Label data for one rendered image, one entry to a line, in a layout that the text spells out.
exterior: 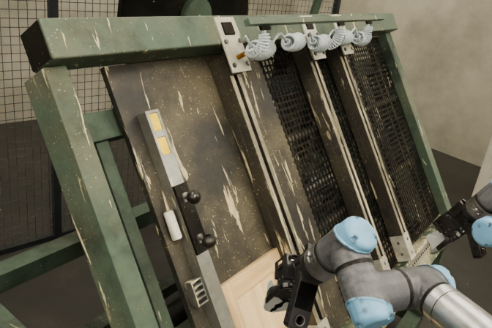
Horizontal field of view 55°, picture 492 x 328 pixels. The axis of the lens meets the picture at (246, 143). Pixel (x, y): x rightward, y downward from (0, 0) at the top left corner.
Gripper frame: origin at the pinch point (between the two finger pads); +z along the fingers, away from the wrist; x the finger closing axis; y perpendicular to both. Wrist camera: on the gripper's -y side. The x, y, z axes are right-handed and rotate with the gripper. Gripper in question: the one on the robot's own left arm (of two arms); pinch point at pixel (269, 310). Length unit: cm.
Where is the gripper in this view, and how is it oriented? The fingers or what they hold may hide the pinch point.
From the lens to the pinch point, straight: 116.6
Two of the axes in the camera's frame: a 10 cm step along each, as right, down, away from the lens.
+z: -4.6, 6.0, 6.5
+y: 0.4, -7.2, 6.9
